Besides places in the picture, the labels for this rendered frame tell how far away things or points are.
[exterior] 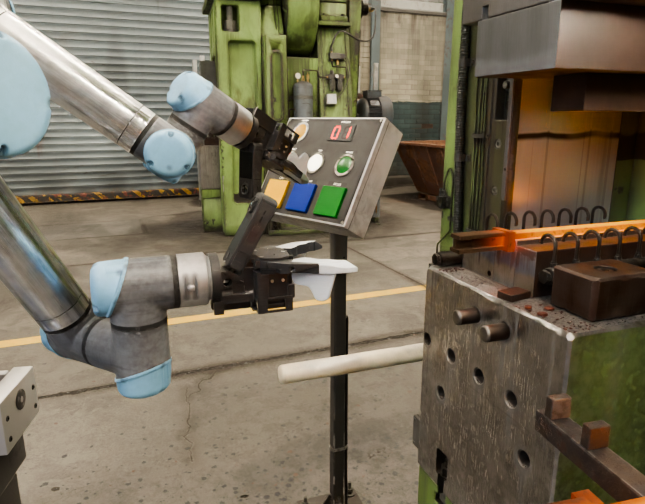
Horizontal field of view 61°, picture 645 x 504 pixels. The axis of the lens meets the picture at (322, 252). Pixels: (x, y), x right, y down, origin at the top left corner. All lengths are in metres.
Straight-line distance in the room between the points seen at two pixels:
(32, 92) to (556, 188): 1.03
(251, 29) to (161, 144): 4.88
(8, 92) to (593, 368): 0.78
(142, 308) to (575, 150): 0.96
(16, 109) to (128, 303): 0.29
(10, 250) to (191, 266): 0.22
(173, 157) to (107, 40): 7.83
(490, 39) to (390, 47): 8.96
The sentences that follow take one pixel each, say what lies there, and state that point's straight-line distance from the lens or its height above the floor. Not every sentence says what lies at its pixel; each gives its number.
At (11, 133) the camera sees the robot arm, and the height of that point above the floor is 1.19.
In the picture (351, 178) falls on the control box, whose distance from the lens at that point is 1.28.
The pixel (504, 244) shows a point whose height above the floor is 0.99.
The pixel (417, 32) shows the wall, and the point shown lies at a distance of 10.28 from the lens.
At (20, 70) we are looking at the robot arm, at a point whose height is 1.24.
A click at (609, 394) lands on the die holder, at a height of 0.81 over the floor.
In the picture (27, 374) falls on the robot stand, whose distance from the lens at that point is 1.08.
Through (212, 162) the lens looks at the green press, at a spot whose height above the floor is 0.74.
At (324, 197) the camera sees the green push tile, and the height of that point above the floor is 1.02.
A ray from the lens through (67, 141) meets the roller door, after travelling 8.64.
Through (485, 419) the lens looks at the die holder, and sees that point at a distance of 1.01.
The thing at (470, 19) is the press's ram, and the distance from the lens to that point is 1.10.
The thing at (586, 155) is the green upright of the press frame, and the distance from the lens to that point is 1.34.
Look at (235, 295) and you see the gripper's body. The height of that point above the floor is 0.95.
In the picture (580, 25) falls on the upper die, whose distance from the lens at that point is 0.94.
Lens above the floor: 1.20
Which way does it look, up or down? 14 degrees down
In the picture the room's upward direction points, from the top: straight up
